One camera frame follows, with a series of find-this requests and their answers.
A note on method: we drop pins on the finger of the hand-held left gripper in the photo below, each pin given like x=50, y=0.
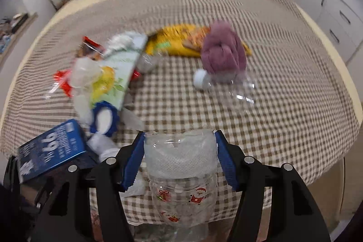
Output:
x=12, y=174

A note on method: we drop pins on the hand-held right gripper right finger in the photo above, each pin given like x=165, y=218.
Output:
x=227, y=159

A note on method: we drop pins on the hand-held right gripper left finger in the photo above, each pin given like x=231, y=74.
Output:
x=133, y=162

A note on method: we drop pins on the clear bottle with festive print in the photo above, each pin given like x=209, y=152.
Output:
x=181, y=174

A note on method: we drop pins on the dark blue carton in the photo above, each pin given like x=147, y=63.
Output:
x=54, y=148

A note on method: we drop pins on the blue ribbed lid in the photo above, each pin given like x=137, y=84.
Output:
x=104, y=118

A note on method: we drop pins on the clear bottle with white cap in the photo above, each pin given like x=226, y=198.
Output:
x=227, y=89

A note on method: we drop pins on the green and white printed packet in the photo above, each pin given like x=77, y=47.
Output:
x=122, y=69

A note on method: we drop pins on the red wrapper with clear window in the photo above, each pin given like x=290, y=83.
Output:
x=63, y=83

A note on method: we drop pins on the purple towel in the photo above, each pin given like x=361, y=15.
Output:
x=224, y=52

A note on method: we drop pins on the crumpled white tissue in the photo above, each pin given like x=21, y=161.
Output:
x=102, y=147

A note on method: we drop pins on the brown checkered bed cover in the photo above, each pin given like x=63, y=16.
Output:
x=269, y=89

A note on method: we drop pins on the crumpled clear plastic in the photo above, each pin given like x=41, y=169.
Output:
x=147, y=63

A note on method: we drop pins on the yellow snack bag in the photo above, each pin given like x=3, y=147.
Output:
x=175, y=39

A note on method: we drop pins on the pile of bags and boxes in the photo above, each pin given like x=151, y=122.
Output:
x=14, y=29

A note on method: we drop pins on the beige bed sheet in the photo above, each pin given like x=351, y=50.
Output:
x=326, y=32

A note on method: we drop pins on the white wardrobe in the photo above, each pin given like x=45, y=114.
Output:
x=334, y=3

